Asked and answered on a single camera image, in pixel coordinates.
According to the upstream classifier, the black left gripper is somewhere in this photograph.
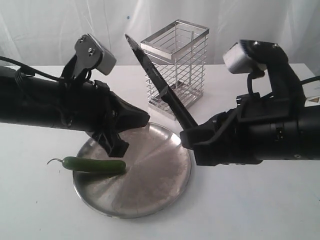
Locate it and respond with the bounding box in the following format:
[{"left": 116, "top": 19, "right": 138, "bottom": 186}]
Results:
[{"left": 59, "top": 80, "right": 150, "bottom": 158}]

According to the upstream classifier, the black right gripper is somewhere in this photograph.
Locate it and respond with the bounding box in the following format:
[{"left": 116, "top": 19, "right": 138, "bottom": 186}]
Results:
[{"left": 180, "top": 93, "right": 298, "bottom": 167}]

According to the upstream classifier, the black kitchen knife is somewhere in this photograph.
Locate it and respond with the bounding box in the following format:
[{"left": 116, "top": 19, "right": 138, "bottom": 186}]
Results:
[{"left": 124, "top": 33, "right": 198, "bottom": 130}]

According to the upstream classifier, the green cucumber with stem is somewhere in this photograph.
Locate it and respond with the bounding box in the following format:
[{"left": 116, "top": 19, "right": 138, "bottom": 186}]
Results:
[{"left": 47, "top": 156, "right": 127, "bottom": 174}]

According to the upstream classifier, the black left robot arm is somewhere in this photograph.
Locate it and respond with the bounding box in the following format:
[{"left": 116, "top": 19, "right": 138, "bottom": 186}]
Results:
[{"left": 0, "top": 66, "right": 150, "bottom": 158}]

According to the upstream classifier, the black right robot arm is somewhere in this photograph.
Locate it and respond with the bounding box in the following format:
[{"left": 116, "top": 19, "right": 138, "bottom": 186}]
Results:
[{"left": 180, "top": 39, "right": 320, "bottom": 166}]

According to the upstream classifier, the round steel plate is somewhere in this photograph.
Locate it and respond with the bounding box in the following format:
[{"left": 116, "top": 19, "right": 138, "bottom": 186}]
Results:
[{"left": 72, "top": 122, "right": 192, "bottom": 219}]

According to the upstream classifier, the white backdrop curtain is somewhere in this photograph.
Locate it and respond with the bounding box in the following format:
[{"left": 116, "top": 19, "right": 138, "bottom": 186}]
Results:
[{"left": 0, "top": 0, "right": 320, "bottom": 73}]

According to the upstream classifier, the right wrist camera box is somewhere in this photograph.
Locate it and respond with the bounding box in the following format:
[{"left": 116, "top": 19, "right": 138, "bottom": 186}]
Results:
[{"left": 222, "top": 39, "right": 267, "bottom": 74}]

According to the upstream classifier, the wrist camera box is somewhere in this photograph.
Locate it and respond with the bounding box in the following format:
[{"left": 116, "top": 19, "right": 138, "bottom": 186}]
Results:
[
  {"left": 73, "top": 33, "right": 117, "bottom": 77},
  {"left": 222, "top": 39, "right": 267, "bottom": 74}
]

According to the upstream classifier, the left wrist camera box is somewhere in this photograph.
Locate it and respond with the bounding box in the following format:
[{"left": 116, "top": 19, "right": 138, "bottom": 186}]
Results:
[{"left": 73, "top": 33, "right": 117, "bottom": 77}]

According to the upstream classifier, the chrome wire utensil holder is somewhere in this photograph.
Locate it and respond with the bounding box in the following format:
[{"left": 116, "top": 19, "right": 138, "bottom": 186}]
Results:
[{"left": 140, "top": 19, "right": 210, "bottom": 109}]

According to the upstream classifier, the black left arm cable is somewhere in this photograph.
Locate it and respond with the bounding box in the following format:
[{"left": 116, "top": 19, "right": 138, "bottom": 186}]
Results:
[{"left": 0, "top": 56, "right": 96, "bottom": 126}]

